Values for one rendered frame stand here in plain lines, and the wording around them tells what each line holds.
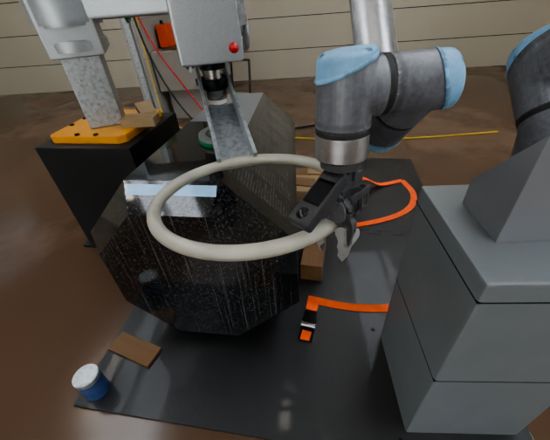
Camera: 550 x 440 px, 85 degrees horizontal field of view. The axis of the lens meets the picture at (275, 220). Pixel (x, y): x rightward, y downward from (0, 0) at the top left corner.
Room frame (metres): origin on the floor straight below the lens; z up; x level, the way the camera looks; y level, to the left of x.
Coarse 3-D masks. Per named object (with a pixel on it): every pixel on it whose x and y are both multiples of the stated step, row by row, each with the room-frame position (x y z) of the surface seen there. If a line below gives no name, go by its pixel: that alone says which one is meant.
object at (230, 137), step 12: (228, 84) 1.25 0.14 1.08; (204, 96) 1.14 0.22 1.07; (204, 108) 1.08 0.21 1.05; (216, 108) 1.14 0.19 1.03; (228, 108) 1.14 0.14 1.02; (240, 108) 1.06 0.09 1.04; (216, 120) 1.07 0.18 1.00; (228, 120) 1.07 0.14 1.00; (240, 120) 1.03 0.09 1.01; (216, 132) 1.01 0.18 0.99; (228, 132) 1.00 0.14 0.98; (240, 132) 1.00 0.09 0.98; (216, 144) 0.88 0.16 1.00; (228, 144) 0.94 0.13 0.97; (240, 144) 0.94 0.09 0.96; (252, 144) 0.87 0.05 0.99; (216, 156) 0.84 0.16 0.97; (228, 156) 0.88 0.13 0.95; (228, 168) 0.83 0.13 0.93
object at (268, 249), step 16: (224, 160) 0.83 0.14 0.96; (240, 160) 0.83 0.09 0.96; (256, 160) 0.83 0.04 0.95; (272, 160) 0.83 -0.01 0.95; (288, 160) 0.81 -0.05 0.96; (304, 160) 0.78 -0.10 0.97; (192, 176) 0.75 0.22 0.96; (160, 192) 0.65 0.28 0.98; (160, 208) 0.58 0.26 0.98; (160, 224) 0.49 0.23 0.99; (320, 224) 0.43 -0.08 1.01; (160, 240) 0.45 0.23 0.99; (176, 240) 0.43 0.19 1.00; (272, 240) 0.40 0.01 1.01; (288, 240) 0.40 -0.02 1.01; (304, 240) 0.40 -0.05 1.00; (192, 256) 0.40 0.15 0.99; (208, 256) 0.39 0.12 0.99; (224, 256) 0.38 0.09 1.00; (240, 256) 0.38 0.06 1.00; (256, 256) 0.38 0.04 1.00; (272, 256) 0.38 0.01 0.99
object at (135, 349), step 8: (120, 336) 0.88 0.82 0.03; (128, 336) 0.88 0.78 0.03; (112, 344) 0.84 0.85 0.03; (120, 344) 0.84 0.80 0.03; (128, 344) 0.83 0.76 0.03; (136, 344) 0.83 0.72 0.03; (144, 344) 0.83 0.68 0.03; (152, 344) 0.82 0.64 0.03; (120, 352) 0.79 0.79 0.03; (128, 352) 0.79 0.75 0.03; (136, 352) 0.79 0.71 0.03; (144, 352) 0.78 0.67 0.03; (152, 352) 0.78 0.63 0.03; (136, 360) 0.75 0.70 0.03; (144, 360) 0.75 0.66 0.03; (152, 360) 0.74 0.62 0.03
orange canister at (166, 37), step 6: (156, 24) 4.57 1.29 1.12; (162, 24) 4.56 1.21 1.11; (168, 24) 4.63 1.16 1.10; (156, 30) 4.56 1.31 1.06; (162, 30) 4.55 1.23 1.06; (168, 30) 4.58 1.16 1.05; (162, 36) 4.55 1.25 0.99; (168, 36) 4.55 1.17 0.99; (162, 42) 4.55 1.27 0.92; (168, 42) 4.55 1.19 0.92; (174, 42) 4.67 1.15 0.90; (162, 48) 4.53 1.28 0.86; (168, 48) 4.50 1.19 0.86; (174, 48) 4.52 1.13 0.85
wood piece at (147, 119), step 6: (126, 114) 1.84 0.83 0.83; (132, 114) 1.83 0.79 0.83; (138, 114) 1.82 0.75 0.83; (144, 114) 1.81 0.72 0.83; (150, 114) 1.80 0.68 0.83; (156, 114) 1.80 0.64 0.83; (120, 120) 1.75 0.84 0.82; (126, 120) 1.75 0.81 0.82; (132, 120) 1.75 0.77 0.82; (138, 120) 1.75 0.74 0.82; (144, 120) 1.74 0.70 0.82; (150, 120) 1.74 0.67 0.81; (156, 120) 1.78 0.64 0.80; (126, 126) 1.75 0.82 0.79; (132, 126) 1.75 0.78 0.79; (138, 126) 1.75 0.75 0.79; (144, 126) 1.74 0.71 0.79; (150, 126) 1.74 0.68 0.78
